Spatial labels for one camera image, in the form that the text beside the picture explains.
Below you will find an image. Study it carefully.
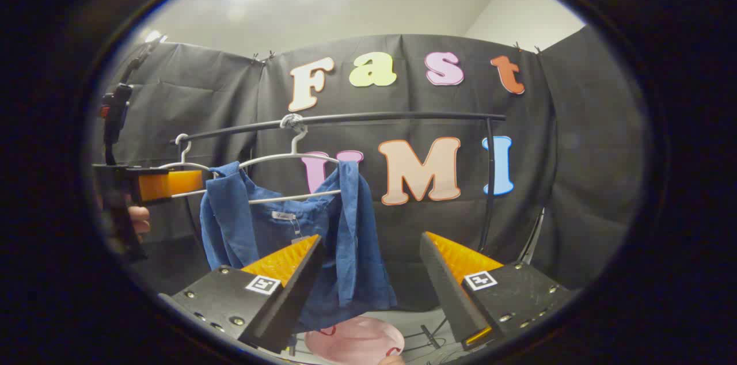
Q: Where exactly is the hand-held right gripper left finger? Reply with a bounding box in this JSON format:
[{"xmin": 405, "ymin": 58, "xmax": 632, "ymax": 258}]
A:
[{"xmin": 158, "ymin": 234, "xmax": 326, "ymax": 354}]

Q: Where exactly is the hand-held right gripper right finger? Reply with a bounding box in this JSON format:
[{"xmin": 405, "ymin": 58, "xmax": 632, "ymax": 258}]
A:
[{"xmin": 419, "ymin": 231, "xmax": 576, "ymax": 351}]

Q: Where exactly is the blue corduroy shirt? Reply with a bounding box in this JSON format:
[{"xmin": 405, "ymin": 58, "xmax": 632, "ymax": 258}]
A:
[{"xmin": 200, "ymin": 161, "xmax": 398, "ymax": 332}]

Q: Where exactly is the pink laundry hamper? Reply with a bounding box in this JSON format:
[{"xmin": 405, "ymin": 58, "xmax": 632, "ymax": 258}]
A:
[{"xmin": 304, "ymin": 316, "xmax": 405, "ymax": 364}]

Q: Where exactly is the white clothes hanger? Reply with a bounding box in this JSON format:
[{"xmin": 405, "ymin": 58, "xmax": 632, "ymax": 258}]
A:
[
  {"xmin": 216, "ymin": 113, "xmax": 346, "ymax": 206},
  {"xmin": 157, "ymin": 133, "xmax": 216, "ymax": 200}
]

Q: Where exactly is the black clothes rack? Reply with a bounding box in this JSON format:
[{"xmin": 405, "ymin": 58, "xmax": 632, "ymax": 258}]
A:
[{"xmin": 170, "ymin": 112, "xmax": 507, "ymax": 254}]

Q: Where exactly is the black backdrop cloth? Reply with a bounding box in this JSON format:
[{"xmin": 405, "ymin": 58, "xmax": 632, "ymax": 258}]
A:
[{"xmin": 95, "ymin": 25, "xmax": 648, "ymax": 311}]

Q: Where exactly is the black floor cable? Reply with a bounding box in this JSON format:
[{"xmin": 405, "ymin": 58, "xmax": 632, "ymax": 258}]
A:
[{"xmin": 403, "ymin": 319, "xmax": 455, "ymax": 354}]

